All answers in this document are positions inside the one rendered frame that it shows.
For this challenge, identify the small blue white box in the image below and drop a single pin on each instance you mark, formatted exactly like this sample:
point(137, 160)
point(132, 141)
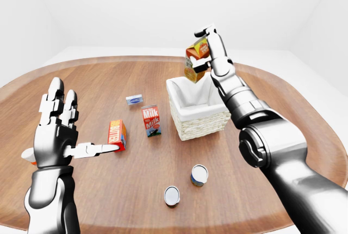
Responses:
point(134, 99)

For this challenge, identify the orange juice carton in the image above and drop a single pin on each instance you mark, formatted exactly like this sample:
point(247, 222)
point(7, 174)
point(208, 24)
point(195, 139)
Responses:
point(196, 57)

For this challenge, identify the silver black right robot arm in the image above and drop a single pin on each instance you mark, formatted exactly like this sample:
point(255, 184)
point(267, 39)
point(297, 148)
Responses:
point(277, 147)

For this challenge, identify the red milk carton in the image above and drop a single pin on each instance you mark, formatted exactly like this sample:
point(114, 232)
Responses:
point(151, 121)

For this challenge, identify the tin with green label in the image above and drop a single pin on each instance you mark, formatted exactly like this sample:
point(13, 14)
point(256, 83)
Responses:
point(171, 196)

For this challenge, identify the orange butter box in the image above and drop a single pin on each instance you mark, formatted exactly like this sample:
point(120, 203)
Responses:
point(117, 133)

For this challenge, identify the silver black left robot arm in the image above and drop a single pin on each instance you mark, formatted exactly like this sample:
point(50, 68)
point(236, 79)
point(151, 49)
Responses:
point(50, 198)

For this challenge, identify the white orange cup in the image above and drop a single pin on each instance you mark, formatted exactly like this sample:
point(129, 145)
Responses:
point(28, 156)

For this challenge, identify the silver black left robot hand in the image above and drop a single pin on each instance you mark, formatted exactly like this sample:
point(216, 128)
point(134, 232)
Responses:
point(51, 138)

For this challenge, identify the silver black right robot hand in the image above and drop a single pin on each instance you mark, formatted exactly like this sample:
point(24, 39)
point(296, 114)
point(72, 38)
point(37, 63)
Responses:
point(217, 54)

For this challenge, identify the white woven basket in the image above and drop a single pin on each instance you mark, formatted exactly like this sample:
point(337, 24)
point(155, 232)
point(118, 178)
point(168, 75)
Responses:
point(197, 109)

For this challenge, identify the tin with blue label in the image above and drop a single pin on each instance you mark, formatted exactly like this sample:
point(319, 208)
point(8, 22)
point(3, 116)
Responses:
point(199, 175)

